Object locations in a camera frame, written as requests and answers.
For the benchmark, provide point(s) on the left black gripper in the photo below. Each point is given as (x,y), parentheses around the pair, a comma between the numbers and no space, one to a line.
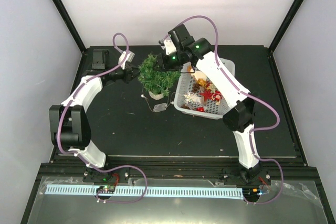
(129,74)

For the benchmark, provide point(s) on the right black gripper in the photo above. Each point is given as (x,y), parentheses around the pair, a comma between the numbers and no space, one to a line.
(164,63)

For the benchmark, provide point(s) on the small green christmas tree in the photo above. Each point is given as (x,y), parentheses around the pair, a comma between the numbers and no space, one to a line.
(156,82)

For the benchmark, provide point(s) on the white plastic basket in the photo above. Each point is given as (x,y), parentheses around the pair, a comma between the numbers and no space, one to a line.
(212,109)

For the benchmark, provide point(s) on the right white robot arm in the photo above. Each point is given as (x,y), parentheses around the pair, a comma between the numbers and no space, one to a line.
(181,48)

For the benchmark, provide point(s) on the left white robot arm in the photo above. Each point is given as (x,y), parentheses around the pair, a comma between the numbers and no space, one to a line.
(69,125)

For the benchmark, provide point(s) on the white mushroom ornament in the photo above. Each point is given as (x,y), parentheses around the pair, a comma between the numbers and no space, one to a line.
(196,74)

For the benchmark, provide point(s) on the gold bell ornament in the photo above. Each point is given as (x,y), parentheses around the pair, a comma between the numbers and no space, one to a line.
(202,83)

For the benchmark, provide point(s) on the brown pine cone ornament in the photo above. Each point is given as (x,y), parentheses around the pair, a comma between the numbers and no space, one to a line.
(196,87)

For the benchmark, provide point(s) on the white snowflake ornament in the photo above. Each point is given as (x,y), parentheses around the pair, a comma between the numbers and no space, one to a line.
(191,97)

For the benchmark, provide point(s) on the clear light battery box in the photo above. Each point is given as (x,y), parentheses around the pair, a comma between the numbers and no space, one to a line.
(160,107)

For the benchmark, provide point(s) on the red star ornament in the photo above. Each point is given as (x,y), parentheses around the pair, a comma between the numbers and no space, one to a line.
(206,94)

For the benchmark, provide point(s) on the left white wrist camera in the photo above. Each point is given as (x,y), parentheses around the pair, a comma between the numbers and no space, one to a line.
(125,57)

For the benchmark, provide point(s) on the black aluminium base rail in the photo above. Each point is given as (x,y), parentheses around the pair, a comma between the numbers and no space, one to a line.
(221,168)

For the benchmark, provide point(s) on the white cable duct strip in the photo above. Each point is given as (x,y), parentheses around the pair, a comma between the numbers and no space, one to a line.
(150,191)

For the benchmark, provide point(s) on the black left frame post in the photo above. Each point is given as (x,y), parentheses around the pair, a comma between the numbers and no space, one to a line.
(69,24)

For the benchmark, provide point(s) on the black frame post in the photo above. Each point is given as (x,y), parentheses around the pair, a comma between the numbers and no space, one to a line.
(295,6)
(69,24)

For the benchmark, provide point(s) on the black right frame post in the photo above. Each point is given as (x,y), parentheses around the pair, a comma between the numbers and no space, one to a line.
(295,6)

